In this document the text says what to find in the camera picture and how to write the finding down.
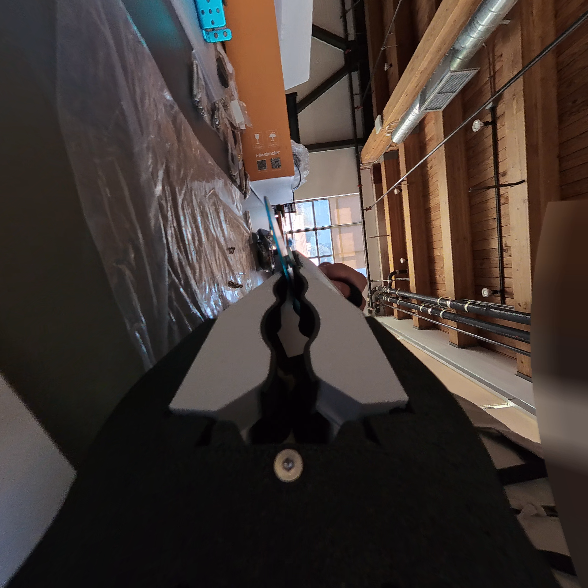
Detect bubble wrap bundle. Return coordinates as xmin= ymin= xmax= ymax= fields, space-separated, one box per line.
xmin=289 ymin=140 xmax=311 ymax=190

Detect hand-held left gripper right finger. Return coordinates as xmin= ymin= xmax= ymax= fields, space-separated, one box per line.
xmin=294 ymin=259 xmax=409 ymax=421

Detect teal round metal plate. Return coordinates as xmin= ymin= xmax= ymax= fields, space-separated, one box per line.
xmin=264 ymin=197 xmax=305 ymax=322

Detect orange cardboard box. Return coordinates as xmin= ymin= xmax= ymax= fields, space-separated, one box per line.
xmin=225 ymin=0 xmax=314 ymax=204

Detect pile of clear hardware packets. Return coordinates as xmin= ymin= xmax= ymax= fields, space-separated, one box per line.
xmin=190 ymin=46 xmax=254 ymax=227

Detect large clear plastic bag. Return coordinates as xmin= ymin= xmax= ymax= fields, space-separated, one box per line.
xmin=55 ymin=0 xmax=260 ymax=368

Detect silver foil bag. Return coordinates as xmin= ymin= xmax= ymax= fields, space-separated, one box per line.
xmin=252 ymin=227 xmax=276 ymax=273

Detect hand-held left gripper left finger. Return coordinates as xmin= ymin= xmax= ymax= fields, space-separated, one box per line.
xmin=169 ymin=273 xmax=286 ymax=420

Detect ceiling pipes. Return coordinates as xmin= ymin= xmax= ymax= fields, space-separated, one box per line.
xmin=371 ymin=271 xmax=532 ymax=356

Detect blue perforated metal bracket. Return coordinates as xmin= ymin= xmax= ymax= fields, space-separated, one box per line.
xmin=195 ymin=0 xmax=232 ymax=43

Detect person's right hand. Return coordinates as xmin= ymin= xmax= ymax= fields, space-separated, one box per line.
xmin=317 ymin=261 xmax=368 ymax=309

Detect large window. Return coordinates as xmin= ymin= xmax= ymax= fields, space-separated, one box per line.
xmin=280 ymin=195 xmax=369 ymax=282

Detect white printed instruction sheet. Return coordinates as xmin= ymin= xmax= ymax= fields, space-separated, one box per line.
xmin=0 ymin=372 xmax=77 ymax=552

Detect silver ventilation duct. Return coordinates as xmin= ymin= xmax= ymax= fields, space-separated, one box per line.
xmin=390 ymin=0 xmax=517 ymax=144

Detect black computer monitor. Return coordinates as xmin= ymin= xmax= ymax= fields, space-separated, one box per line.
xmin=285 ymin=92 xmax=300 ymax=144

